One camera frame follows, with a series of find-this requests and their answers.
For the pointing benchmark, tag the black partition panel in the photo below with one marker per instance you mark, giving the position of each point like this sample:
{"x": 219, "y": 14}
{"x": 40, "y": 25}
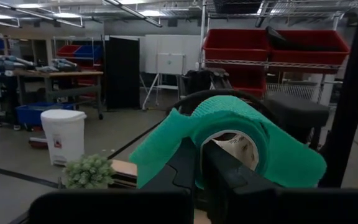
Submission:
{"x": 123, "y": 73}

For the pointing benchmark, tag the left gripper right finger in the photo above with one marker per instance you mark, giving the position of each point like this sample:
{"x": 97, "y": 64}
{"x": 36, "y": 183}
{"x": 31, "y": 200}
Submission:
{"x": 291, "y": 207}

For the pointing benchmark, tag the white pedal trash bin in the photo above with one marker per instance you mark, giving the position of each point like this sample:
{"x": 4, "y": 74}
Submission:
{"x": 64, "y": 137}

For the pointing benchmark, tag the white board easel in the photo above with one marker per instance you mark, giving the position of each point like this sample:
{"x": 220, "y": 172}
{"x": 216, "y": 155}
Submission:
{"x": 169, "y": 63}

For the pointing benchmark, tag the potted green succulent plant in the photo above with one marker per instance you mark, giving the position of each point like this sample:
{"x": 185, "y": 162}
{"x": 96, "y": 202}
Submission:
{"x": 89, "y": 171}

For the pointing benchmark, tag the blue floor tote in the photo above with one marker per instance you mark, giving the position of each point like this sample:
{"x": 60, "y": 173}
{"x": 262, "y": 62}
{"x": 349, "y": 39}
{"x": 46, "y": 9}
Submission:
{"x": 33, "y": 113}

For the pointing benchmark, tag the wooden workbench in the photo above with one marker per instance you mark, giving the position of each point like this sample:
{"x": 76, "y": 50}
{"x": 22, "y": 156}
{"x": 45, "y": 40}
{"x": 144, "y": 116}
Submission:
{"x": 57, "y": 74}

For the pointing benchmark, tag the small blue storage bin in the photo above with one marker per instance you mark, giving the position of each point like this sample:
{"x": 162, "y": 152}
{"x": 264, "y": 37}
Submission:
{"x": 89, "y": 52}

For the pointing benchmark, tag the small red storage bin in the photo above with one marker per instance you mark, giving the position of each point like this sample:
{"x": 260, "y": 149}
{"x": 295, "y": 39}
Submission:
{"x": 67, "y": 50}

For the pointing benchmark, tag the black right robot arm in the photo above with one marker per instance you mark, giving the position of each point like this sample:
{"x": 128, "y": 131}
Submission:
{"x": 199, "y": 81}

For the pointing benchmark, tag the red plastic bin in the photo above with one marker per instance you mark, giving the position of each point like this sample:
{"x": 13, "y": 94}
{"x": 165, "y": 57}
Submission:
{"x": 236, "y": 43}
{"x": 247, "y": 81}
{"x": 309, "y": 51}

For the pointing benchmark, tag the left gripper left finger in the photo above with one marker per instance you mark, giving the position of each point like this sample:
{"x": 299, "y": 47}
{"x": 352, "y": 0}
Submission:
{"x": 110, "y": 207}

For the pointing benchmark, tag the teal elastic bandage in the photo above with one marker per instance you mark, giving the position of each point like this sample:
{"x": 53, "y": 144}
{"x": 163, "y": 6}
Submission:
{"x": 228, "y": 115}

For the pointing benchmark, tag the red storage bins on shelf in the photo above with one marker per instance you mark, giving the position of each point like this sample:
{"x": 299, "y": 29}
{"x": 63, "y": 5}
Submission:
{"x": 244, "y": 63}

